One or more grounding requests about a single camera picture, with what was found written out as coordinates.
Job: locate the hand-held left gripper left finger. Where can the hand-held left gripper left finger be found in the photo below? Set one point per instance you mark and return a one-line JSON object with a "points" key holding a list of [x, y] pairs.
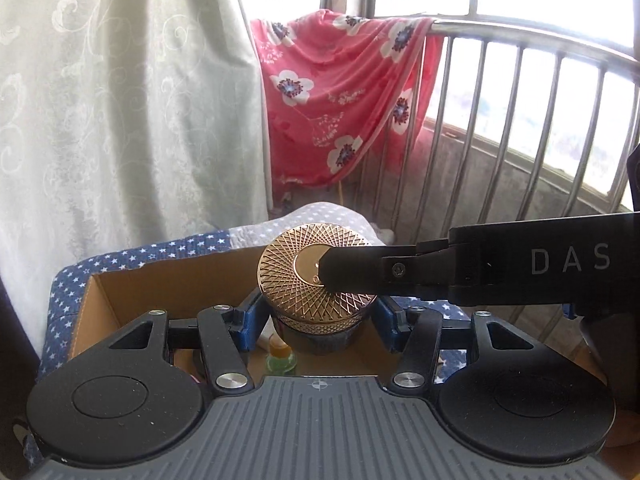
{"points": [[248, 329]]}

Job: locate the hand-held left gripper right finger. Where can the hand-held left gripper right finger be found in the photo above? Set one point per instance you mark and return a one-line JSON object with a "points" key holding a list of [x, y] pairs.
{"points": [[385, 318]]}

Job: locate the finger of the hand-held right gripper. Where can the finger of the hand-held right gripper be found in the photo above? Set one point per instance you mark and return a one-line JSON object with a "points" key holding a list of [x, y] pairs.
{"points": [[360, 270]]}

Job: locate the green dropper bottle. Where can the green dropper bottle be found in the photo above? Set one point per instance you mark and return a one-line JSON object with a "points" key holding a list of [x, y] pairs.
{"points": [[281, 362]]}

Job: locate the black jar with gold lid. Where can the black jar with gold lid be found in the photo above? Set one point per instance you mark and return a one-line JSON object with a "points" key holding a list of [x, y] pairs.
{"points": [[285, 270]]}

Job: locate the cardboard box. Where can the cardboard box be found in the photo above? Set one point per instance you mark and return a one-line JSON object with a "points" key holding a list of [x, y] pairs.
{"points": [[150, 290]]}

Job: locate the star-print blue white blanket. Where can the star-print blue white blanket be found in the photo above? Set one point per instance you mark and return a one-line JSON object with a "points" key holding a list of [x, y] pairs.
{"points": [[150, 252]]}

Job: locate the pink floral cloth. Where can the pink floral cloth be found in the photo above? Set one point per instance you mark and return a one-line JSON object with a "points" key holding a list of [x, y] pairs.
{"points": [[340, 110]]}

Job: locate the metal window railing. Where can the metal window railing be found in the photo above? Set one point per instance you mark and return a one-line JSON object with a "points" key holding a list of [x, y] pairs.
{"points": [[500, 27]]}

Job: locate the white patterned curtain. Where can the white patterned curtain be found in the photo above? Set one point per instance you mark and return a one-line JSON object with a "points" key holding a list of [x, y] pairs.
{"points": [[125, 110]]}

